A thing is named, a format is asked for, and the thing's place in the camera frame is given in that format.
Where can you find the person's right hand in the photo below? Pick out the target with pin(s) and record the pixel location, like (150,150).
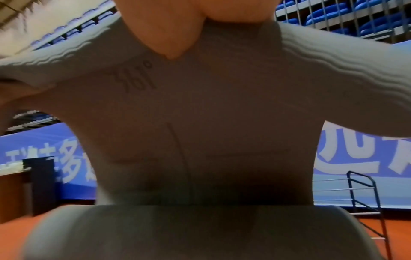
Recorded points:
(179,25)

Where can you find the person's left hand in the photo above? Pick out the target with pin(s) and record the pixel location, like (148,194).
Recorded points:
(13,96)

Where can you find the green yoga mat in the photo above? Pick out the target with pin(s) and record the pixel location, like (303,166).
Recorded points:
(224,127)

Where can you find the brown wooden counter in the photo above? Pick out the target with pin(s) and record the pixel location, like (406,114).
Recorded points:
(11,198)

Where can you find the rows of blue stadium seats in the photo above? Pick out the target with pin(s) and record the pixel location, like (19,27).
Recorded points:
(324,12)

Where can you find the black metal railing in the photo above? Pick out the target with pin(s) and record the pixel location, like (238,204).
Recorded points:
(356,15)

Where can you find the black metal mat rack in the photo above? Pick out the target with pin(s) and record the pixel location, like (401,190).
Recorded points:
(351,188)

